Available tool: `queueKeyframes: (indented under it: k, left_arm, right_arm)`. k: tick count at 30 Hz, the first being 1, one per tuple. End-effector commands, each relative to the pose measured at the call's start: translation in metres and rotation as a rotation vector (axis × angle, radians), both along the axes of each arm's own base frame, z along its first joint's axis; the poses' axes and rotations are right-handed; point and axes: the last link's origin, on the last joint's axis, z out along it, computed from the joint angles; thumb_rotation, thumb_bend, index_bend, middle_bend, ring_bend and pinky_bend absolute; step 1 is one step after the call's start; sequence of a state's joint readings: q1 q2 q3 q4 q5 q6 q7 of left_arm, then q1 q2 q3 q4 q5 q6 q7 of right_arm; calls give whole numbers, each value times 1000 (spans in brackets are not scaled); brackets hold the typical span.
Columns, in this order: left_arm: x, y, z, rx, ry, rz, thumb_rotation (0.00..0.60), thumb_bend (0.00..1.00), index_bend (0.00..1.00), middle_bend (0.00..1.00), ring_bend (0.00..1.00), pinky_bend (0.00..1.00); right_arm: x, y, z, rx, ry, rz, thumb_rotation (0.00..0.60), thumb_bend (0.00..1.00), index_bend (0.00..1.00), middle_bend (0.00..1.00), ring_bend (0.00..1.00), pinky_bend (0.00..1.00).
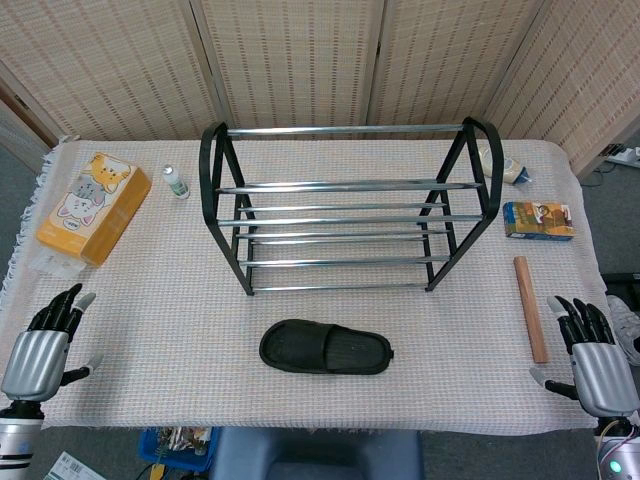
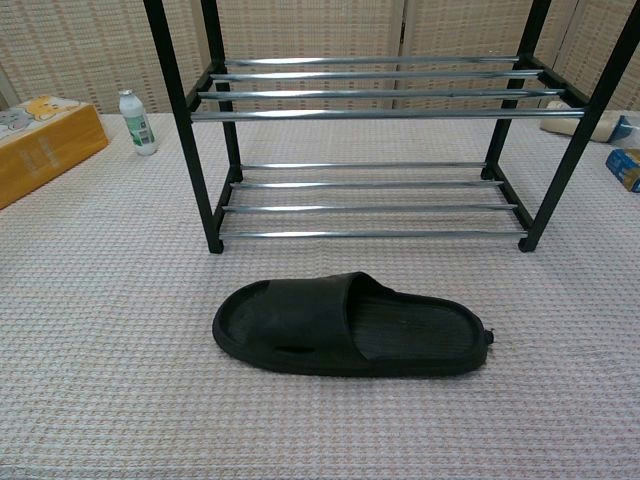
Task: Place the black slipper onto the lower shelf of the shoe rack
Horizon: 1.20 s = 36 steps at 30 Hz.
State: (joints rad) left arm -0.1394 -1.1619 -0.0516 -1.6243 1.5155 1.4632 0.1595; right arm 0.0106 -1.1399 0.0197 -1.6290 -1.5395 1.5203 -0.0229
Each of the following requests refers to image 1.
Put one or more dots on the orange cat tissue pack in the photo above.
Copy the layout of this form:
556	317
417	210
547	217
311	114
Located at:
95	210

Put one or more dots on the blue and orange carton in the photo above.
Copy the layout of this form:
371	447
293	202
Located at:
540	220

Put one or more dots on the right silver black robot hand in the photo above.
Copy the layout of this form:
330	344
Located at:
602	375

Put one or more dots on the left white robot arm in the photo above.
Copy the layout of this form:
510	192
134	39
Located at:
15	435

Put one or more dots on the cream squeeze bottle blue cap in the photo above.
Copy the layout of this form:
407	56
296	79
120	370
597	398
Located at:
512	170

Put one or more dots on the white power strip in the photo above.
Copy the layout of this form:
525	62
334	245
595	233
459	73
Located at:
627	156

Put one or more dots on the white printed paper sheet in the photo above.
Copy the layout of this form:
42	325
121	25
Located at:
70	467

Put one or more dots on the blue plastic crate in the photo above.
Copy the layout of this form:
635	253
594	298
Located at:
150	447

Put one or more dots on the black and chrome shoe rack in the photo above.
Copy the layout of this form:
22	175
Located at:
350	131

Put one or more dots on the white sneaker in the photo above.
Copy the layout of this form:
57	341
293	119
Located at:
622	320

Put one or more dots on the black slipper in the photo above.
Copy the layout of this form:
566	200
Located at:
310	347

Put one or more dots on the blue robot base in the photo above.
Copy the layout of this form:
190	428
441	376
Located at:
320	455

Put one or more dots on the white woven tablecloth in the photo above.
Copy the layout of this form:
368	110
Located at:
175	325

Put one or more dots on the wooden stick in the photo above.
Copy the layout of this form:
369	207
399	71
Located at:
531	310

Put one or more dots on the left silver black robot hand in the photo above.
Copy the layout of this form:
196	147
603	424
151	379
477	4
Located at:
35	365

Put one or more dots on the beige folding screen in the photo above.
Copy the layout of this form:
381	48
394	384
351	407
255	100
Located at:
300	60

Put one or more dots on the small clear bottle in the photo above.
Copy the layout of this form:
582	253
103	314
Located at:
176	182

